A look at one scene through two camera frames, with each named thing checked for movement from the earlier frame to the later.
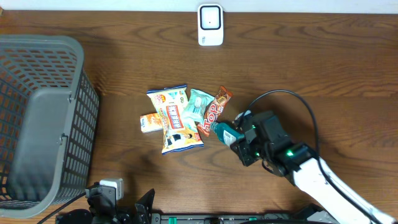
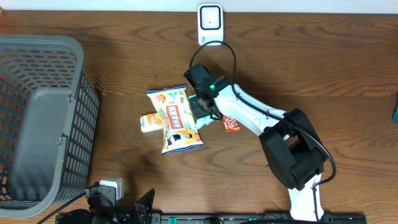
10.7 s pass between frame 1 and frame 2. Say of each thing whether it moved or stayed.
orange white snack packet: stayed
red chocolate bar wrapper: moved
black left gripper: stayed
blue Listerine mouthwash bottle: moved
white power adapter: stayed
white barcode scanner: stayed
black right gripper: moved
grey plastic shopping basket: stayed
